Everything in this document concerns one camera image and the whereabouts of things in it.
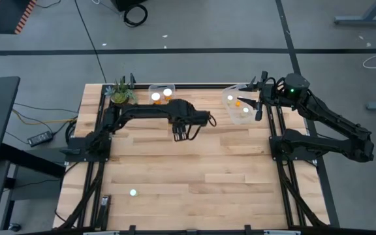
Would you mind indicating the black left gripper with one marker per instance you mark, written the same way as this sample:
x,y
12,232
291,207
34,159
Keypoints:
x,y
194,118

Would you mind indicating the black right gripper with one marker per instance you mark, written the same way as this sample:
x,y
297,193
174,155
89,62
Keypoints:
x,y
271,94

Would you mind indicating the clear pill bottle white cap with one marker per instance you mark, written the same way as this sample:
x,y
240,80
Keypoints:
x,y
245,110
229,97

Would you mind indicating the orange pill bottle white cap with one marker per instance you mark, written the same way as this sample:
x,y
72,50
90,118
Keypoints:
x,y
167,92
238,103
155,96
133,192

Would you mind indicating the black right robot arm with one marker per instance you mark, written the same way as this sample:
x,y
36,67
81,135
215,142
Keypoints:
x,y
331,120

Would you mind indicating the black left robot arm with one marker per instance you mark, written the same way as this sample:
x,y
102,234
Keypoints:
x,y
142,112

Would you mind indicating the clear plastic bin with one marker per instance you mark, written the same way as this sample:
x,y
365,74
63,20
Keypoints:
x,y
240,117
162,88

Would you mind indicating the green succulent plant in pot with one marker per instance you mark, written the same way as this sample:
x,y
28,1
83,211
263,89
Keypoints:
x,y
120,94

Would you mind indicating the black power adapter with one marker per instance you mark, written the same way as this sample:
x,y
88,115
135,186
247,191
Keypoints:
x,y
40,138

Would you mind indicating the black box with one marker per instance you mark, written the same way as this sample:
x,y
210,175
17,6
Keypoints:
x,y
122,4

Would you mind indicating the black computer mouse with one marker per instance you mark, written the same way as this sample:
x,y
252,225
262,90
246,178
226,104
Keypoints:
x,y
14,227

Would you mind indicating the black mat with orange edge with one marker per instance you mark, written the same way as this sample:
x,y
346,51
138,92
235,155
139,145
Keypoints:
x,y
2,14

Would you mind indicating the black frame bracket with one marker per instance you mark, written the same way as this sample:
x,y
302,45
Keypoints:
x,y
252,81
132,80

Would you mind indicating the black aluminium table frame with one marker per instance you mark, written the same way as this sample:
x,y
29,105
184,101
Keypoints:
x,y
191,86

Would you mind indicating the small black camera bar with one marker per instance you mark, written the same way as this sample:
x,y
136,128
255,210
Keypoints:
x,y
104,212

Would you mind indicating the black desk frame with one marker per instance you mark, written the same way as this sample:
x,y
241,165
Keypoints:
x,y
31,161

